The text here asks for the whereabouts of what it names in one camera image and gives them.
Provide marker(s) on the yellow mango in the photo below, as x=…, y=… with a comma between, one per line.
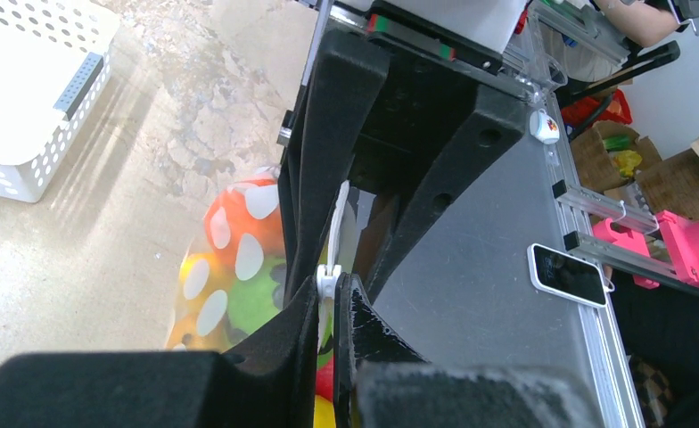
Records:
x=323, y=413

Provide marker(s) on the clear zip top bag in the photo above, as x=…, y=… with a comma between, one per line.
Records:
x=249, y=256

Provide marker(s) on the orange mango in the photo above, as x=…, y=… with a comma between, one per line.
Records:
x=199, y=314

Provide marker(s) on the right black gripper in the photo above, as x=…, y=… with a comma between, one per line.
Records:
x=395, y=120

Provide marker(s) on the white plastic basket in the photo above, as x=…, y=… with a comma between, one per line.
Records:
x=55, y=62

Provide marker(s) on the aluminium rail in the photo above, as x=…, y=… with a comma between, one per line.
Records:
x=586, y=26

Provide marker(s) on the orange fruit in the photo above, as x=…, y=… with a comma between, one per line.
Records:
x=249, y=207

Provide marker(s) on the white smartphone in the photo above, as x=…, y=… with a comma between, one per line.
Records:
x=566, y=276

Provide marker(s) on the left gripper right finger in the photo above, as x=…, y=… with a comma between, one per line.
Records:
x=380, y=381

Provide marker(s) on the pink plastic part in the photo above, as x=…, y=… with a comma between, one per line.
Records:
x=680, y=237

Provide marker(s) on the green watermelon toy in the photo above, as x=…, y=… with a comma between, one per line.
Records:
x=254, y=302

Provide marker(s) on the brown cardboard box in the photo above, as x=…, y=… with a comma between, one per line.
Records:
x=610, y=155

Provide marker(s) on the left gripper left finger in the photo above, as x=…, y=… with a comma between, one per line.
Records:
x=267, y=380

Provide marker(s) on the person forearm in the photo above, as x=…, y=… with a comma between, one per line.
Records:
x=644, y=24

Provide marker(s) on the red apple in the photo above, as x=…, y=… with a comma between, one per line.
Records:
x=325, y=380

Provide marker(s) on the small white cup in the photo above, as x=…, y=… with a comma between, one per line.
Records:
x=543, y=127

